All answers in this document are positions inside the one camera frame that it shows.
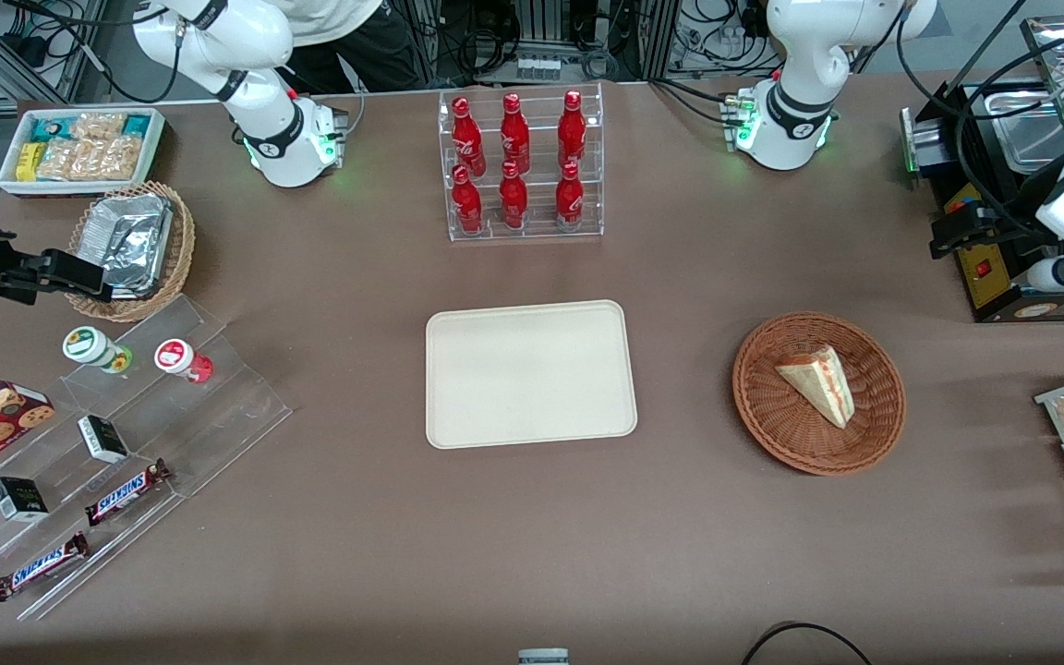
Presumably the light wicker basket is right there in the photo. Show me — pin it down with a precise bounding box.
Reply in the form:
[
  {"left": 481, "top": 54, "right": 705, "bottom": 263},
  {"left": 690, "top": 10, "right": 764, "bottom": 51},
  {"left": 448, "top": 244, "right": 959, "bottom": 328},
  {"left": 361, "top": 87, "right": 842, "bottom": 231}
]
[{"left": 65, "top": 181, "right": 197, "bottom": 323}]

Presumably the clear acrylic bottle rack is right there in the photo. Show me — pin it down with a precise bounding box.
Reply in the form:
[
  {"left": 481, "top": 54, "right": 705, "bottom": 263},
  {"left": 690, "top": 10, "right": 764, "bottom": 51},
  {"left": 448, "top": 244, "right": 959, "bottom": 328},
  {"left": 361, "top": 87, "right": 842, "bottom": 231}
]
[{"left": 438, "top": 82, "right": 605, "bottom": 243}]

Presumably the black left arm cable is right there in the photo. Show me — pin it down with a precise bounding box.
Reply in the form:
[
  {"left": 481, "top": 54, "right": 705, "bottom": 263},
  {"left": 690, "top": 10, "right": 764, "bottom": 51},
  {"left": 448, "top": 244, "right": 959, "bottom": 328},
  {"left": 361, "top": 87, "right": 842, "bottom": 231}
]
[{"left": 892, "top": 0, "right": 1064, "bottom": 241}]

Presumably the person in white shirt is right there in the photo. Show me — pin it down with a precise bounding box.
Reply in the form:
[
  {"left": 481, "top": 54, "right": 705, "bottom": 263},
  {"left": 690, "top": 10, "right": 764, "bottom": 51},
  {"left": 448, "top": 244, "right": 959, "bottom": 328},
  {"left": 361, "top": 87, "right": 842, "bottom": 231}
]
[{"left": 264, "top": 0, "right": 424, "bottom": 94}]

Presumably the aluminium foil container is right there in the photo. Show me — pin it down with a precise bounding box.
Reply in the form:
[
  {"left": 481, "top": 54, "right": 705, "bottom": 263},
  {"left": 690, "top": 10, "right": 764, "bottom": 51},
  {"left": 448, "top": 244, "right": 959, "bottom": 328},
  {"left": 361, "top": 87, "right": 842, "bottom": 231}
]
[{"left": 79, "top": 193, "right": 174, "bottom": 299}]

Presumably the black hot food case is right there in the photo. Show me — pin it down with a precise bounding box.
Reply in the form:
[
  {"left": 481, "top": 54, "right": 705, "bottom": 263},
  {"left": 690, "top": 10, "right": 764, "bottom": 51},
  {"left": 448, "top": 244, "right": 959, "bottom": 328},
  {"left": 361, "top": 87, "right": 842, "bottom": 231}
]
[{"left": 901, "top": 17, "right": 1064, "bottom": 324}]

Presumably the clear acrylic stepped display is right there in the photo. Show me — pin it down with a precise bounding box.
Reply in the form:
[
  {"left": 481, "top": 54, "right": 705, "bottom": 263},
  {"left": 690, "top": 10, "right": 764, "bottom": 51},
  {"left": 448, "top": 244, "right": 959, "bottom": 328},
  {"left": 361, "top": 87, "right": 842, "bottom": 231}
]
[{"left": 0, "top": 294, "right": 294, "bottom": 622}]

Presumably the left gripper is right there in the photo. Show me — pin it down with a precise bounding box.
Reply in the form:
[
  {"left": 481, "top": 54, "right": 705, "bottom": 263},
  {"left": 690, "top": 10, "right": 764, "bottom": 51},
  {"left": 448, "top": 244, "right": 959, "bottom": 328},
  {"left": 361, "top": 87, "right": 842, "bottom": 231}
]
[{"left": 931, "top": 180, "right": 1056, "bottom": 264}]

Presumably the small black carton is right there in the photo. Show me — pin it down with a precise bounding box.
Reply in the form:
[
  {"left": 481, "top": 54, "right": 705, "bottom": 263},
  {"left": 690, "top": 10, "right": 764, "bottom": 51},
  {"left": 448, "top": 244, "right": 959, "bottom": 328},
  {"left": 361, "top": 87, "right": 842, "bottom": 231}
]
[
  {"left": 0, "top": 476, "right": 50, "bottom": 524},
  {"left": 77, "top": 415, "right": 130, "bottom": 465}
]

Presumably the clear cracker bag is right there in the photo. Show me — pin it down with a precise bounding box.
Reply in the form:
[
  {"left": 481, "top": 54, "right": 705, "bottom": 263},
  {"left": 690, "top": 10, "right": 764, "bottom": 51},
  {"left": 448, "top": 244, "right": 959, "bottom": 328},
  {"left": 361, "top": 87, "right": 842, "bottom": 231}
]
[
  {"left": 85, "top": 136, "right": 144, "bottom": 182},
  {"left": 38, "top": 139, "right": 90, "bottom": 182},
  {"left": 69, "top": 112, "right": 127, "bottom": 142}
]

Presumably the green label yoghurt cup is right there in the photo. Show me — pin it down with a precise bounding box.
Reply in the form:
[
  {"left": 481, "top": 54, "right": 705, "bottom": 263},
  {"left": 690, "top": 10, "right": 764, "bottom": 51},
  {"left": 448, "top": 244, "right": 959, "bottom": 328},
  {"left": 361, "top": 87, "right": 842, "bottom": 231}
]
[{"left": 62, "top": 326, "right": 134, "bottom": 375}]

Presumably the white plastic snack tub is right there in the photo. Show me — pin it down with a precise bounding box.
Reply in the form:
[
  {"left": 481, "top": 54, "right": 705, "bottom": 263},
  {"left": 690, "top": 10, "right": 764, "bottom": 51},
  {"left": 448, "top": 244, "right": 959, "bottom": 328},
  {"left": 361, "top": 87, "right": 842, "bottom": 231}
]
[{"left": 0, "top": 106, "right": 167, "bottom": 199}]

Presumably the beige rectangular tray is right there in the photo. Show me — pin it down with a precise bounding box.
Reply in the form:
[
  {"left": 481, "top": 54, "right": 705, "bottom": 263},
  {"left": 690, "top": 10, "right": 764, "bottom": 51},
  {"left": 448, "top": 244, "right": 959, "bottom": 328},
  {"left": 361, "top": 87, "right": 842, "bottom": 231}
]
[{"left": 426, "top": 299, "right": 638, "bottom": 451}]

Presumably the red cola bottle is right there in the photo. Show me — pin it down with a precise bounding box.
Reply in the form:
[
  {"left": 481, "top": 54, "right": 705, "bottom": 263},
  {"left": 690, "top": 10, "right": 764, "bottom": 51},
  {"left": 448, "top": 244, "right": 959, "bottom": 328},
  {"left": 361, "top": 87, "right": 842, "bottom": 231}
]
[
  {"left": 499, "top": 162, "right": 529, "bottom": 231},
  {"left": 557, "top": 90, "right": 587, "bottom": 170},
  {"left": 555, "top": 162, "right": 586, "bottom": 233},
  {"left": 500, "top": 92, "right": 532, "bottom": 175},
  {"left": 452, "top": 166, "right": 485, "bottom": 236},
  {"left": 452, "top": 97, "right": 488, "bottom": 177}
]

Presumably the black floor cable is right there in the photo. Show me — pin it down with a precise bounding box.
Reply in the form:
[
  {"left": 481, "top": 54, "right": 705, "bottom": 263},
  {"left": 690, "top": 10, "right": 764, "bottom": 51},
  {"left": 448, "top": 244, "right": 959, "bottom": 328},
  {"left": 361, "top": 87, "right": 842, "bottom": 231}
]
[{"left": 740, "top": 621, "right": 876, "bottom": 665}]

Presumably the stainless steel pan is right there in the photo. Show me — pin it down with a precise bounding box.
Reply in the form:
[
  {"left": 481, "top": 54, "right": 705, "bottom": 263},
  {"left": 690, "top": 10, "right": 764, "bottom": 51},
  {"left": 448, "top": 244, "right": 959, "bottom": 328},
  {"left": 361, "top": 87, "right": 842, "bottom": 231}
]
[{"left": 986, "top": 88, "right": 1064, "bottom": 175}]

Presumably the white power strip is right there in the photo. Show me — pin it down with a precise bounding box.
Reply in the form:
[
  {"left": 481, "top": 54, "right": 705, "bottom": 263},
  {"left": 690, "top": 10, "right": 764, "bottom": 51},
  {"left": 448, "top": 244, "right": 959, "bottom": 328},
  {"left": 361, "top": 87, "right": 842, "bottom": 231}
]
[{"left": 514, "top": 55, "right": 582, "bottom": 83}]

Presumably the red label yoghurt cup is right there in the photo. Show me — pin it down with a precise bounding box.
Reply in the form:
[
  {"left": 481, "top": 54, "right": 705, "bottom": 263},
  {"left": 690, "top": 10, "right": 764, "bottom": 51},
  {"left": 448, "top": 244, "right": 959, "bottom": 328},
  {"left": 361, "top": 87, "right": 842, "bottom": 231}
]
[{"left": 153, "top": 338, "right": 214, "bottom": 385}]

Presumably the Snickers chocolate bar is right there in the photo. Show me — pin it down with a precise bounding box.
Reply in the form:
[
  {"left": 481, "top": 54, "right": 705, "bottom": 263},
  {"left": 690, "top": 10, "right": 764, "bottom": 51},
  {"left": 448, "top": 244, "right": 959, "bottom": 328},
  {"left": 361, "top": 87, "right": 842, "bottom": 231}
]
[
  {"left": 0, "top": 532, "right": 91, "bottom": 603},
  {"left": 84, "top": 458, "right": 172, "bottom": 527}
]

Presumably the triangle sandwich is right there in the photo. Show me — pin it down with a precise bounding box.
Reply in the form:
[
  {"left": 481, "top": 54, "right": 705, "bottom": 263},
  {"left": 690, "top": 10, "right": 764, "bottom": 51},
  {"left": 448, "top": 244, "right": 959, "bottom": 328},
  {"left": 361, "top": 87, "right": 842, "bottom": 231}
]
[{"left": 775, "top": 345, "right": 856, "bottom": 430}]

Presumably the round brown wicker basket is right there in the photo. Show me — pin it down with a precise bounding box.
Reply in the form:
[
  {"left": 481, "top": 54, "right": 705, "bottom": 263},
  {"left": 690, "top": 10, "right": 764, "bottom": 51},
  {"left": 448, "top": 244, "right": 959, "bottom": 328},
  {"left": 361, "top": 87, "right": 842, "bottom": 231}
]
[{"left": 732, "top": 312, "right": 908, "bottom": 478}]

